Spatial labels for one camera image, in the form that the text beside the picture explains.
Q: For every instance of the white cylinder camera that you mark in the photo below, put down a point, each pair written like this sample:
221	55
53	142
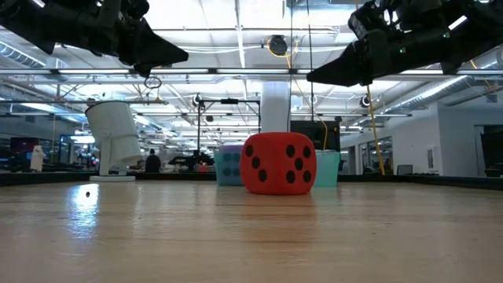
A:
114	129

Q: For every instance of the silver ventilation duct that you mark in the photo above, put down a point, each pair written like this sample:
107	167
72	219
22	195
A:
428	92

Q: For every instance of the red foam die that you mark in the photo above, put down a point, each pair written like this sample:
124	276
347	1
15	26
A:
279	165

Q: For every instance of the small black monitor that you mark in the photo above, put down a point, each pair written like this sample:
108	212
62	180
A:
404	170

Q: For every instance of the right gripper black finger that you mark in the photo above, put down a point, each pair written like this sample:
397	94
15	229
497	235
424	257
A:
342	70

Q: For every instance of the teal translucent plastic bin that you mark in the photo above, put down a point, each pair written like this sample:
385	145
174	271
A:
328	169

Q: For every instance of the black rectangular screen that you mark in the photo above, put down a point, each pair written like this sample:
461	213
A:
302	126

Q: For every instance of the dark monitor screen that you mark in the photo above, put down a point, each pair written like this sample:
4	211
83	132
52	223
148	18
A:
23	144

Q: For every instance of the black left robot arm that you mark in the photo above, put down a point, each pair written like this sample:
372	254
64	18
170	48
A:
39	19

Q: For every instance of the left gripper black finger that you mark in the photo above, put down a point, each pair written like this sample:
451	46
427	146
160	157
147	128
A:
157	51

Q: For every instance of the black aluminium table frame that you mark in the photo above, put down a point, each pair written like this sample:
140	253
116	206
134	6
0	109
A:
59	178

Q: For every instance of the white round column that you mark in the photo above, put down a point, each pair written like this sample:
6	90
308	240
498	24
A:
271	114

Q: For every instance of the person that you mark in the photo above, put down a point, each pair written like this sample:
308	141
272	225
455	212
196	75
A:
153	163

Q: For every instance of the white bottle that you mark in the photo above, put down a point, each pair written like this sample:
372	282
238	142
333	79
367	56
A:
38	159

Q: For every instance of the purple foam die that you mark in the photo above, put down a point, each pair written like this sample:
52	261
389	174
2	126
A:
230	165

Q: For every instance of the small black ceiling reel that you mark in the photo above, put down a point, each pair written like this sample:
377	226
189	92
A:
197	100
365	101

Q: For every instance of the long ceiling light rail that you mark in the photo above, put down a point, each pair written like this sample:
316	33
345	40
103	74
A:
251	71

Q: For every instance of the black background robot arm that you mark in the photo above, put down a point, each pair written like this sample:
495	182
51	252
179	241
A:
184	160

